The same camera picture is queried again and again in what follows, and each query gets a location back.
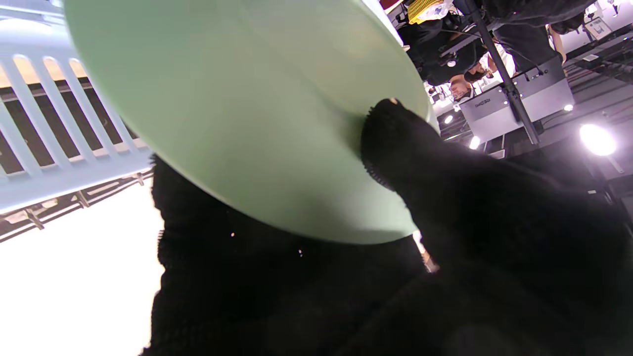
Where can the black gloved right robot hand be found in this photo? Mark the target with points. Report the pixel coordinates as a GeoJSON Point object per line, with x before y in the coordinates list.
{"type": "Point", "coordinates": [494, 247]}

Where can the pale green plate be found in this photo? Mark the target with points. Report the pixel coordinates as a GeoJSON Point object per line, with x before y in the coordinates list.
{"type": "Point", "coordinates": [247, 99]}

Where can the grey equipment case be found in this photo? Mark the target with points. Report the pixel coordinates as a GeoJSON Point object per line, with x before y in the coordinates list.
{"type": "Point", "coordinates": [539, 94]}

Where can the black stand pole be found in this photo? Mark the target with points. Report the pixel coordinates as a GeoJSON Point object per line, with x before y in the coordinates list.
{"type": "Point", "coordinates": [504, 79]}

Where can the person in black clothes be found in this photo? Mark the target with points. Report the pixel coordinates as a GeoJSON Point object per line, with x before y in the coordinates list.
{"type": "Point", "coordinates": [445, 49]}

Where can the blue plastic dish rack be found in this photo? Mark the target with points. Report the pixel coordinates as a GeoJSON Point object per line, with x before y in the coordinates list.
{"type": "Point", "coordinates": [49, 183]}

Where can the metal backdrop frame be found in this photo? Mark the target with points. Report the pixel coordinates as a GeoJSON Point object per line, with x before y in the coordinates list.
{"type": "Point", "coordinates": [74, 198]}

